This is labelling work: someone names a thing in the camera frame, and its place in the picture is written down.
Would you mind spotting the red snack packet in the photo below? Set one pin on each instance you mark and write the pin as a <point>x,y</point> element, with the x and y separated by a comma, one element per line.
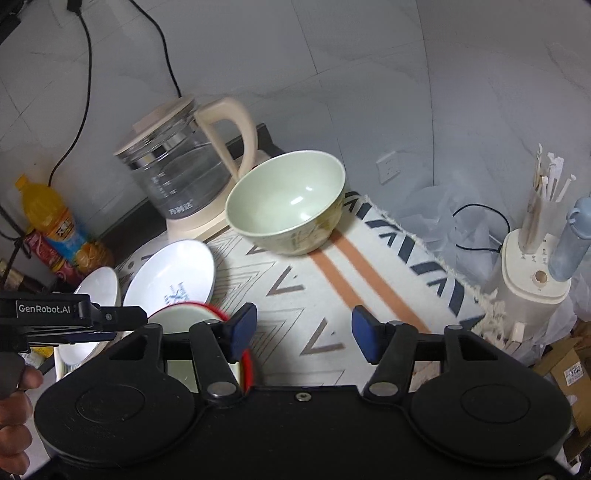
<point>46,254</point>

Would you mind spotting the red rimmed bowl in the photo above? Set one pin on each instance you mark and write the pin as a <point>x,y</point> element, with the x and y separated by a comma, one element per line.
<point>184,318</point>

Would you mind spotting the cardboard box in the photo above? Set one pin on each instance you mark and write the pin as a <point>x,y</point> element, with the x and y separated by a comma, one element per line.
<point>565,364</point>

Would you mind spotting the person's left hand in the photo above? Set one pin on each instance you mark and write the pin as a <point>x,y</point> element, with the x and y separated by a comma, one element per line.
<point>14,429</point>

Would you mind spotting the white blue rimmed plate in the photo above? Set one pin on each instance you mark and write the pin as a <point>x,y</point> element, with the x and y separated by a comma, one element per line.
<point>99,286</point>

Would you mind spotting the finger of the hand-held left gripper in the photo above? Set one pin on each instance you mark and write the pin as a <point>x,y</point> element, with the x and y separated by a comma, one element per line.
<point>121,315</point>
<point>74,338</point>

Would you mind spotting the black shelf rack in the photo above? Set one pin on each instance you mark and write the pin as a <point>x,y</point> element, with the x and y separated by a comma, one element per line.
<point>14,240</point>

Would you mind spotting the bundle of wrapped chopsticks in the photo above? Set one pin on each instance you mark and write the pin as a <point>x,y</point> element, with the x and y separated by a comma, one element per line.
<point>538,203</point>

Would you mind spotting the pale blue bottle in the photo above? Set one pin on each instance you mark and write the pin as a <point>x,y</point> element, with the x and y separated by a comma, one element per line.
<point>570,244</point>

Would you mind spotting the white wall socket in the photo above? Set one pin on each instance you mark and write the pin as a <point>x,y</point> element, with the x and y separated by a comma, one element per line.
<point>388,167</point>

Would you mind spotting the clear plastic bag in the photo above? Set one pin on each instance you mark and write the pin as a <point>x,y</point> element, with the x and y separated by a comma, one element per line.
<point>438,217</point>

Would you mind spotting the cream kettle base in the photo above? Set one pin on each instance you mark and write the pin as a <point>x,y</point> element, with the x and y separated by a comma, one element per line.
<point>194,226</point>

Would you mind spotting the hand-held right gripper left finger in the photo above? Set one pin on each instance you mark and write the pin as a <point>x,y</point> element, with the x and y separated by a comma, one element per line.
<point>241,331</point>

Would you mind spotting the orange juice bottle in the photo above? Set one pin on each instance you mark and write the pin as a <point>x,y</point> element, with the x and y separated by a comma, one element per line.
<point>60,226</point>

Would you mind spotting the cream chopstick holder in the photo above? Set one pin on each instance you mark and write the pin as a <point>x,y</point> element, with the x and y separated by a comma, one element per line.
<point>526,286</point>

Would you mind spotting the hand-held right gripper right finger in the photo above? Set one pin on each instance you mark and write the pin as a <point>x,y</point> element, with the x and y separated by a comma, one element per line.
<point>364,334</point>

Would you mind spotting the white printed deep plate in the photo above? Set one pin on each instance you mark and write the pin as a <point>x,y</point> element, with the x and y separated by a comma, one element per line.
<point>171,272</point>

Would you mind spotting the chevron patterned mat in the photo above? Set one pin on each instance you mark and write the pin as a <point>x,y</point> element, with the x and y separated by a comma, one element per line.
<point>314,295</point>

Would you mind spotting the pale green bowl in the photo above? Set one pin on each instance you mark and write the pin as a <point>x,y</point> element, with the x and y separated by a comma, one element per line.
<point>288,198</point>

